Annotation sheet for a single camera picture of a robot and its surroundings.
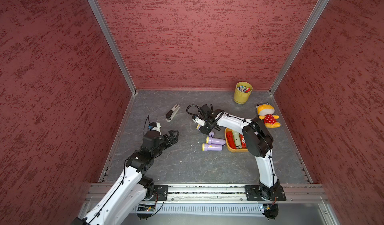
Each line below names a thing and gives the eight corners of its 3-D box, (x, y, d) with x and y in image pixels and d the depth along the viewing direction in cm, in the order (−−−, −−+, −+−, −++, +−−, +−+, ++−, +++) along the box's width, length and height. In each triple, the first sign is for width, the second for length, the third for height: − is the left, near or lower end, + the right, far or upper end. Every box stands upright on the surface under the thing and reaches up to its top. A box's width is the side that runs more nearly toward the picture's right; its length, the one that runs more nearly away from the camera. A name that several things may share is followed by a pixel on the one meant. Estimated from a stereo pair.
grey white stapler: (165, 120, 104) (164, 117, 101) (176, 106, 113) (175, 102, 109) (169, 122, 103) (169, 119, 100) (180, 108, 111) (180, 104, 108)
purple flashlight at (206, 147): (201, 151, 90) (202, 149, 88) (201, 145, 92) (201, 143, 90) (222, 151, 90) (223, 149, 88) (221, 145, 93) (222, 143, 90)
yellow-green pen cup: (233, 105, 115) (237, 91, 103) (231, 95, 121) (234, 81, 110) (248, 105, 115) (254, 91, 103) (245, 95, 122) (250, 81, 110)
